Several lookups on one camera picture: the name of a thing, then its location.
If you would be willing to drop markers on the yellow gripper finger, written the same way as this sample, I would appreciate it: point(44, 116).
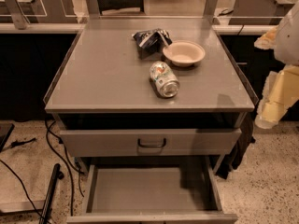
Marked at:
point(267, 40)
point(280, 92)

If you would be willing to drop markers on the green white 7up can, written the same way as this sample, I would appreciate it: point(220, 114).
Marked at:
point(164, 79)

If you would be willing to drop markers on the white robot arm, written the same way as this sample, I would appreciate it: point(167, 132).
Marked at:
point(287, 39)

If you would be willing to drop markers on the grey top drawer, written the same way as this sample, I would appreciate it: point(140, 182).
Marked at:
point(123, 143)

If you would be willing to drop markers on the grey drawer cabinet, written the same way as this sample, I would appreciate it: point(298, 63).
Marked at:
point(105, 84)

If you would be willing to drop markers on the grey open middle drawer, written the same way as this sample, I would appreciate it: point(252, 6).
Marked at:
point(177, 194)

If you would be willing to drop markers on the white bowl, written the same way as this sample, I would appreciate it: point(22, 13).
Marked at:
point(184, 53)

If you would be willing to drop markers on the blue crumpled chip bag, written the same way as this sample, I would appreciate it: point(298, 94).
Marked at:
point(152, 40)

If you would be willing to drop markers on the black bar on floor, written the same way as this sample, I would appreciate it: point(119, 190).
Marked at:
point(55, 176)

